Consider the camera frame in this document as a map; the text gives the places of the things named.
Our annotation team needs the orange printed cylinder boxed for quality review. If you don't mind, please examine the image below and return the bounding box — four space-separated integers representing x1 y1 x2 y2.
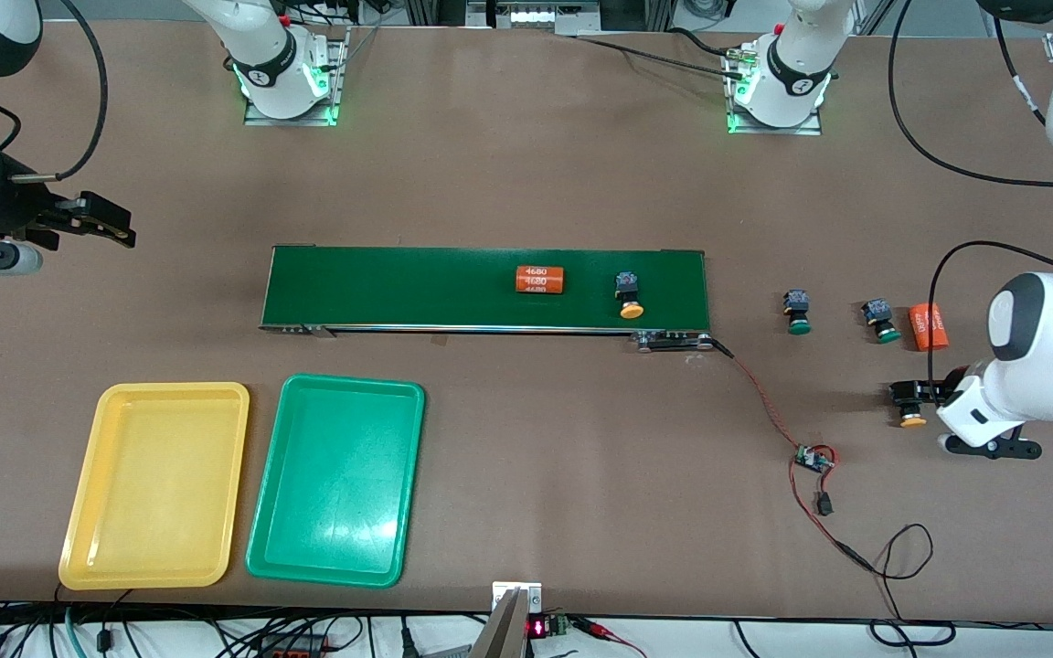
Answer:
909 302 951 353
515 265 566 296

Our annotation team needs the green mushroom push button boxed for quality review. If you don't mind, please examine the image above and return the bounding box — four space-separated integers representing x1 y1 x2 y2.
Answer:
860 298 902 345
782 290 814 336

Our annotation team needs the green conveyor belt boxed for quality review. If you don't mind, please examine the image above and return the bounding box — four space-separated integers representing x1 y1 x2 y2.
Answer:
259 244 715 354

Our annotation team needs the yellow plastic tray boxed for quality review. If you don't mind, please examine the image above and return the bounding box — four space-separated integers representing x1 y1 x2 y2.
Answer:
58 382 251 590

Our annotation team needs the red clip lead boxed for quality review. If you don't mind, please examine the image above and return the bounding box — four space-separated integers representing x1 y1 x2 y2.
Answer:
572 617 648 658

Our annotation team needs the green plastic tray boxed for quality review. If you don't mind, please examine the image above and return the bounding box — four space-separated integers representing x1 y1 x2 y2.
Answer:
245 373 427 589

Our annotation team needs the orange connector block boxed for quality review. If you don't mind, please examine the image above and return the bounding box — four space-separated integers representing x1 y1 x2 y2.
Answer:
257 633 328 658

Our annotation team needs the grey metal bar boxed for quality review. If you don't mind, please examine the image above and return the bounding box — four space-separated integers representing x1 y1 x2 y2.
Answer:
470 589 532 658

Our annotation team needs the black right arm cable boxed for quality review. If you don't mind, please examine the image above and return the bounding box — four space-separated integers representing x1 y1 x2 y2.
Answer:
0 0 110 179

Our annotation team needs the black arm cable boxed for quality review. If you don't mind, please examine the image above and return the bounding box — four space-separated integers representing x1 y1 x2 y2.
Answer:
888 0 1053 403
0 0 110 179

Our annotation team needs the red black power wire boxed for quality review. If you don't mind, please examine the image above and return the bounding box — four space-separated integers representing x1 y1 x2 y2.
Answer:
709 338 934 622

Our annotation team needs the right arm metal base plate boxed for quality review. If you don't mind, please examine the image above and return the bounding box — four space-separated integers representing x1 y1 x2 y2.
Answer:
243 27 349 127

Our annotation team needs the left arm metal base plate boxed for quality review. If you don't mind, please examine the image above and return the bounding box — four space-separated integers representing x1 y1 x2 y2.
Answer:
726 46 824 136

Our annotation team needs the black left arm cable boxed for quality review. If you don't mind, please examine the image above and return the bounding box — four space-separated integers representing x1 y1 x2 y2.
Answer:
888 0 1053 403

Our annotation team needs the black table cable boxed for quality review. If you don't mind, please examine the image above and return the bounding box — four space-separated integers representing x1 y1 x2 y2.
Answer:
572 35 747 81

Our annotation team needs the aluminium frame rack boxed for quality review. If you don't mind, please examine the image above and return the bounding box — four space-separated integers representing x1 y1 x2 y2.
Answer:
403 0 674 37

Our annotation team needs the silver metal bracket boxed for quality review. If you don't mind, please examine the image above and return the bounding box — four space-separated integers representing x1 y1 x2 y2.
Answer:
492 581 543 611

